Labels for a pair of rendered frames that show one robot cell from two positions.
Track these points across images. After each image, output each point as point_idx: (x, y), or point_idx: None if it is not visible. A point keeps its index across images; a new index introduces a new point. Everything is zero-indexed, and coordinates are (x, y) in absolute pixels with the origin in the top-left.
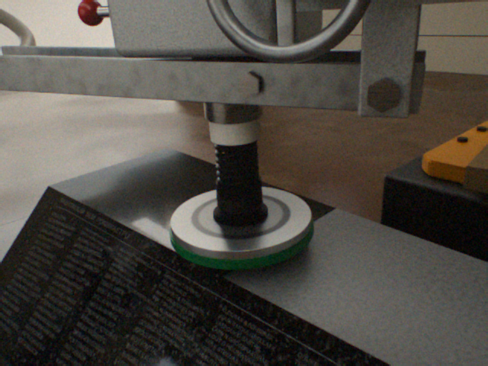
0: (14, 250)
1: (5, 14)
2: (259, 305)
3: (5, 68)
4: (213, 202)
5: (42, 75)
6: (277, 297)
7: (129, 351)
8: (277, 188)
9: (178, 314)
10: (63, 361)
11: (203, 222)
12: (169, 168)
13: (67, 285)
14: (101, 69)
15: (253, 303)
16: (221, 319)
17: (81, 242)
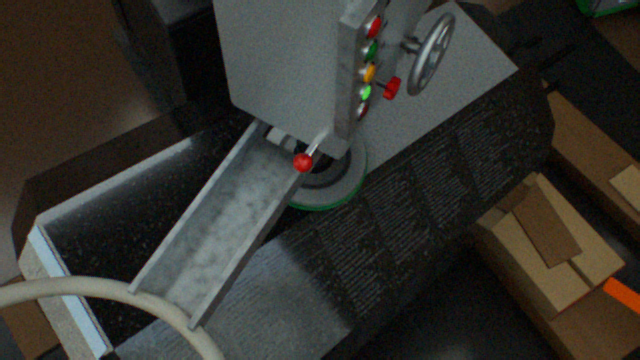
0: None
1: None
2: (378, 171)
3: (240, 264)
4: None
5: (263, 233)
6: (379, 159)
7: (343, 272)
8: (220, 123)
9: (347, 227)
10: (313, 334)
11: (319, 181)
12: (120, 216)
13: (256, 326)
14: (296, 182)
15: (375, 174)
16: (369, 198)
17: (228, 305)
